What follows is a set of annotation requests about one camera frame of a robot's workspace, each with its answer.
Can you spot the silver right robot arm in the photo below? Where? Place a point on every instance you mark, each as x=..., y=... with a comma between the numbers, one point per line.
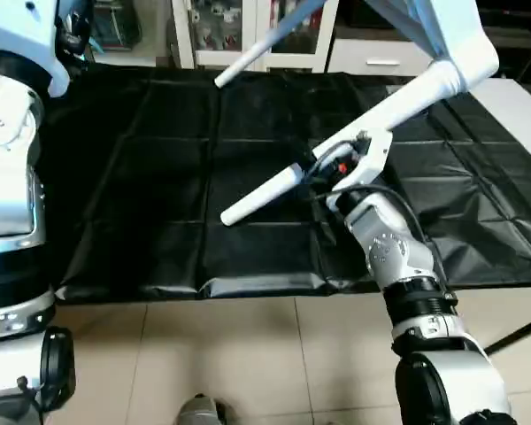
x=398, y=257

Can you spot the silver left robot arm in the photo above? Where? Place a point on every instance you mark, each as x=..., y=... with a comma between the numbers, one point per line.
x=9, y=177

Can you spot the white drawer unit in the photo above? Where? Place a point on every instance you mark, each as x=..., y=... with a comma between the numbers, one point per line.
x=380, y=60

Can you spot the white glass door cabinet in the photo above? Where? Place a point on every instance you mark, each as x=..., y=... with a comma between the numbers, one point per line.
x=230, y=31

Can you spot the black table mat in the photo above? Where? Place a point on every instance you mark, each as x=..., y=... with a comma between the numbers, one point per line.
x=159, y=177

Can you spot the black metal workbench leg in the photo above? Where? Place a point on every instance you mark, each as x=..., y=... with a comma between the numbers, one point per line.
x=518, y=335

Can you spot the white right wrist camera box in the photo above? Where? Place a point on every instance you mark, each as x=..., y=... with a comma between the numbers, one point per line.
x=372, y=159

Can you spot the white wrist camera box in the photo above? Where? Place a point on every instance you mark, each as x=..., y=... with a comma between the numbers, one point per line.
x=372, y=159
x=22, y=35

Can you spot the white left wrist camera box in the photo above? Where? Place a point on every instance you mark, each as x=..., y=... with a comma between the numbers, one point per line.
x=22, y=35

